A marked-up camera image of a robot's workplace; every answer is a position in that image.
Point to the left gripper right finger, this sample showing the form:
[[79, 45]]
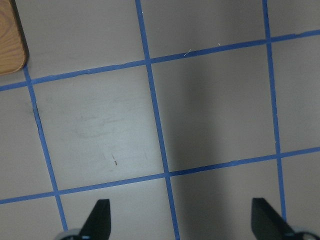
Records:
[[266, 223]]

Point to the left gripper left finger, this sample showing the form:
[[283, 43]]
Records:
[[98, 224]]

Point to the wooden tray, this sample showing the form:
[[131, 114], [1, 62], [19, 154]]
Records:
[[14, 52]]

